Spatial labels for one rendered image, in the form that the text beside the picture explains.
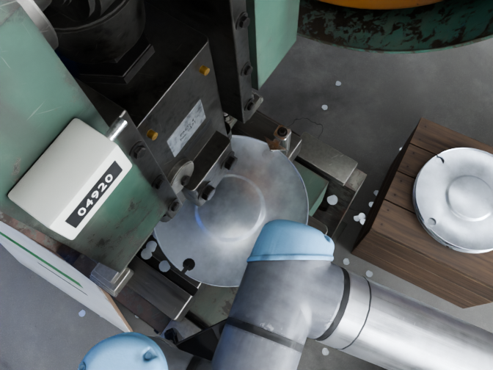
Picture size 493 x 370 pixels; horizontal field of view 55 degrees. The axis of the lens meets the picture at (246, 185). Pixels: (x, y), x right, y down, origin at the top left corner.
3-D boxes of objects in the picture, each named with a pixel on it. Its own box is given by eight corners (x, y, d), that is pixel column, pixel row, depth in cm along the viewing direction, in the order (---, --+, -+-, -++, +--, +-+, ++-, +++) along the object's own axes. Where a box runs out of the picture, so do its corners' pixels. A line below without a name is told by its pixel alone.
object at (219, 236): (212, 111, 95) (212, 109, 94) (337, 187, 88) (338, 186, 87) (120, 228, 88) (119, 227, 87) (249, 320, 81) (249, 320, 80)
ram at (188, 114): (251, 153, 79) (240, 46, 51) (198, 226, 76) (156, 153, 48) (169, 103, 83) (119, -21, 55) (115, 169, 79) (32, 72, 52)
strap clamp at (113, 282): (169, 226, 95) (158, 212, 85) (116, 297, 91) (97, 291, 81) (146, 210, 96) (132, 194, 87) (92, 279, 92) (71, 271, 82)
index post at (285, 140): (290, 148, 99) (293, 128, 90) (282, 159, 99) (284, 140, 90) (279, 142, 100) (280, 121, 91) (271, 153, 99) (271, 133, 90)
